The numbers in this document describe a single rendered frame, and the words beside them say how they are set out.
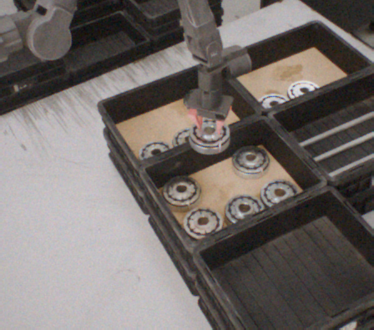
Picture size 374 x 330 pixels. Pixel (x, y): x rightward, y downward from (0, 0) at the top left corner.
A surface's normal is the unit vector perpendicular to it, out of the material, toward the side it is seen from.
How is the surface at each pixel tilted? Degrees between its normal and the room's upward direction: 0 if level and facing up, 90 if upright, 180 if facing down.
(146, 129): 0
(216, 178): 0
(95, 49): 0
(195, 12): 65
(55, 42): 73
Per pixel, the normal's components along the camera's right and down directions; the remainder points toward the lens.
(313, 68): -0.05, -0.71
